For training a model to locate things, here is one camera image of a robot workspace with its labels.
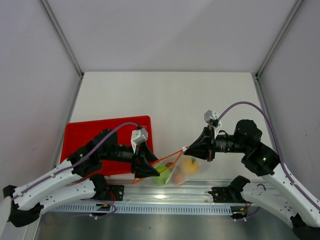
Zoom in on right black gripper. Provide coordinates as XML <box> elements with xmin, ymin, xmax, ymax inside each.
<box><xmin>183</xmin><ymin>124</ymin><xmax>249</xmax><ymax>162</ymax></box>

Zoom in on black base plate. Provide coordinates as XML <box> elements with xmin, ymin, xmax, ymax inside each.
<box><xmin>104</xmin><ymin>185</ymin><xmax>125</xmax><ymax>202</ymax></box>
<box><xmin>207</xmin><ymin>186</ymin><xmax>252</xmax><ymax>204</ymax></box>

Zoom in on red plastic tray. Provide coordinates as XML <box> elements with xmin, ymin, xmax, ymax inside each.
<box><xmin>59</xmin><ymin>115</ymin><xmax>155</xmax><ymax>179</ymax></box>

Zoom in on clear zip bag orange zipper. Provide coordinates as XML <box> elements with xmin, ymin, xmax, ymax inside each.
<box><xmin>131</xmin><ymin>146</ymin><xmax>209</xmax><ymax>187</ymax></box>

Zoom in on white slotted cable duct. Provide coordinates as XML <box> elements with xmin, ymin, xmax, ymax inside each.
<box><xmin>51</xmin><ymin>202</ymin><xmax>233</xmax><ymax>216</ymax></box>

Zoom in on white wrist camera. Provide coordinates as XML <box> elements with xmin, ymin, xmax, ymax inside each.
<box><xmin>204</xmin><ymin>110</ymin><xmax>222</xmax><ymax>138</ymax></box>
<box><xmin>130</xmin><ymin>128</ymin><xmax>148</xmax><ymax>154</ymax></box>

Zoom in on right aluminium frame post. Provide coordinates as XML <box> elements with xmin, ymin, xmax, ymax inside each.
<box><xmin>255</xmin><ymin>0</ymin><xmax>307</xmax><ymax>81</ymax></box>

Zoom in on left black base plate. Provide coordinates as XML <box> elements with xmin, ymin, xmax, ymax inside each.
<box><xmin>104</xmin><ymin>185</ymin><xmax>125</xmax><ymax>202</ymax></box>

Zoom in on brown kiwi fruit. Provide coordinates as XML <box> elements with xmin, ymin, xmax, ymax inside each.
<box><xmin>165</xmin><ymin>162</ymin><xmax>176</xmax><ymax>168</ymax></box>

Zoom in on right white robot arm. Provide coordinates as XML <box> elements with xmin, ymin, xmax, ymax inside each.
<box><xmin>185</xmin><ymin>119</ymin><xmax>320</xmax><ymax>240</ymax></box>

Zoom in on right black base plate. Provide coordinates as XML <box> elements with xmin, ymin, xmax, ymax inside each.
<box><xmin>207</xmin><ymin>186</ymin><xmax>252</xmax><ymax>204</ymax></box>

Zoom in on left aluminium frame post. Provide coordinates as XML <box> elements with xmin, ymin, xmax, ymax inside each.
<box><xmin>38</xmin><ymin>0</ymin><xmax>84</xmax><ymax>78</ymax></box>

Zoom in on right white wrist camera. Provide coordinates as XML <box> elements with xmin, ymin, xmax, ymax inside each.
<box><xmin>204</xmin><ymin>110</ymin><xmax>222</xmax><ymax>138</ymax></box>

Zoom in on orange peach with leaf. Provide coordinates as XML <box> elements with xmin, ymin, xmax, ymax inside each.
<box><xmin>180</xmin><ymin>157</ymin><xmax>199</xmax><ymax>176</ymax></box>

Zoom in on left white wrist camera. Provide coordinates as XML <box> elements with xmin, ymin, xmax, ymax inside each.
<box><xmin>130</xmin><ymin>128</ymin><xmax>148</xmax><ymax>154</ymax></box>

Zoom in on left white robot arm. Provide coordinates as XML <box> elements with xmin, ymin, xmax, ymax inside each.
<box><xmin>0</xmin><ymin>127</ymin><xmax>160</xmax><ymax>228</ymax></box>

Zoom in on aluminium front rail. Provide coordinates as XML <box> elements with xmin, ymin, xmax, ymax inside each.
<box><xmin>33</xmin><ymin>179</ymin><xmax>307</xmax><ymax>206</ymax></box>

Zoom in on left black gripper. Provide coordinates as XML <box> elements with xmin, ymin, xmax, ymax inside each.
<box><xmin>101</xmin><ymin>141</ymin><xmax>160</xmax><ymax>178</ymax></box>

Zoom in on small orange peach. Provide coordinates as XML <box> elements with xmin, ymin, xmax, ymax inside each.
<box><xmin>172</xmin><ymin>172</ymin><xmax>185</xmax><ymax>185</ymax></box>

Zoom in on green apple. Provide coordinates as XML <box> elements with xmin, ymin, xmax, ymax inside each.
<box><xmin>151</xmin><ymin>165</ymin><xmax>172</xmax><ymax>186</ymax></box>

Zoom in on aluminium frame post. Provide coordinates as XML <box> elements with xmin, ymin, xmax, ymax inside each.
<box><xmin>38</xmin><ymin>0</ymin><xmax>84</xmax><ymax>78</ymax></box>
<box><xmin>255</xmin><ymin>0</ymin><xmax>307</xmax><ymax>81</ymax></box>

